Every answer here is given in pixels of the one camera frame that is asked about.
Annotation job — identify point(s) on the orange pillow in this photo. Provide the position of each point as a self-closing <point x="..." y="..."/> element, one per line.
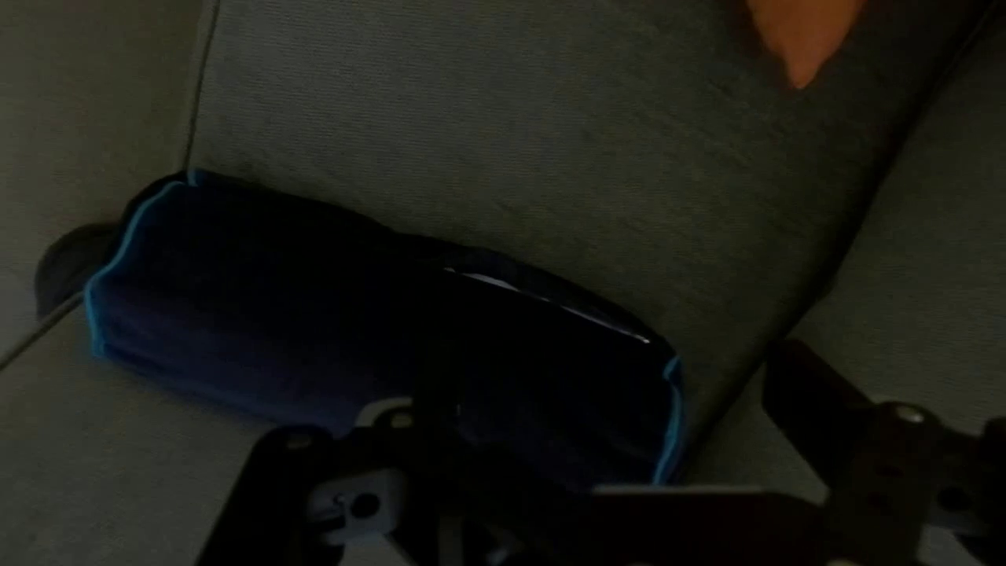
<point x="803" y="37"/>

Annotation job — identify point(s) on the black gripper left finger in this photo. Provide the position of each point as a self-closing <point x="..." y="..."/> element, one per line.
<point x="314" y="493"/>

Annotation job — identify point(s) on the grey fabric sofa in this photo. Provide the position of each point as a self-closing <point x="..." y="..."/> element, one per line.
<point x="523" y="128"/>

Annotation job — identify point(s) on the dark blue pillow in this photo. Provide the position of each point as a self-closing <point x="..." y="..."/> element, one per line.
<point x="314" y="303"/>

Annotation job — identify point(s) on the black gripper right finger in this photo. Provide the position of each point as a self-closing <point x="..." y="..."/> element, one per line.
<point x="890" y="473"/>

